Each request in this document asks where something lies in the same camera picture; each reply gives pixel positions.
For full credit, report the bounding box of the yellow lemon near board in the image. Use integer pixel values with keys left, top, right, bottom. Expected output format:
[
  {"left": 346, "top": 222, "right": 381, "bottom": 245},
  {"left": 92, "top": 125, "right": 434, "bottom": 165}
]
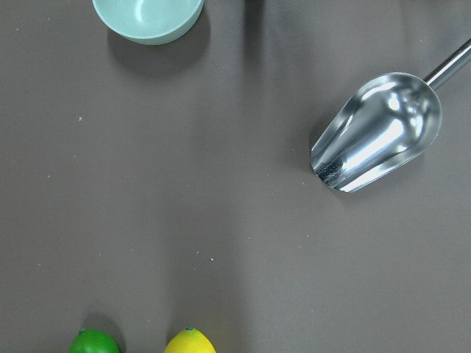
[{"left": 163, "top": 327, "right": 216, "bottom": 353}]

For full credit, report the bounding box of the mint green bowl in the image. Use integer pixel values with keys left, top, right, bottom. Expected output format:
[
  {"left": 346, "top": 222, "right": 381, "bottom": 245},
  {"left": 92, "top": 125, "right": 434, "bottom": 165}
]
[{"left": 92, "top": 0, "right": 204, "bottom": 45}]

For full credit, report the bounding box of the green lime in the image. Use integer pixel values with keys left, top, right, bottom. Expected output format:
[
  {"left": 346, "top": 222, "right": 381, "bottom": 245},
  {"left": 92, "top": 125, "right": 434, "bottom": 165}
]
[{"left": 68, "top": 329, "right": 120, "bottom": 353}]

